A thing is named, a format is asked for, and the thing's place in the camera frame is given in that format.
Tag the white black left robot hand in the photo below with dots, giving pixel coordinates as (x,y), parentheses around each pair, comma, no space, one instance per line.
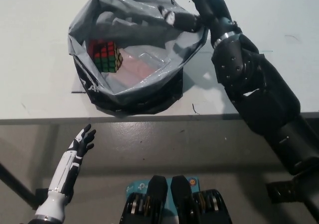
(66,166)

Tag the grey black plastic bag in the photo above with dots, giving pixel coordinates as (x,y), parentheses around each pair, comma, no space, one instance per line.
(139,102)

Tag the pink cloth in bag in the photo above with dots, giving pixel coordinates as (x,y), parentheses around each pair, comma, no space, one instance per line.
(139,67)

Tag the black teal robot body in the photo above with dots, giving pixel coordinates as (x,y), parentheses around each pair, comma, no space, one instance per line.
(159,199)

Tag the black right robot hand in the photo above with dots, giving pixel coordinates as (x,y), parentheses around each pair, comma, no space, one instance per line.
(209,5)

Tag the black table leg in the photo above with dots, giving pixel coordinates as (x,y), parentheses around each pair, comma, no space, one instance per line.
(15,183)

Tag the rubik's cube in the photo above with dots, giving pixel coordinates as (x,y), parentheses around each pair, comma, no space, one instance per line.
(106,57)

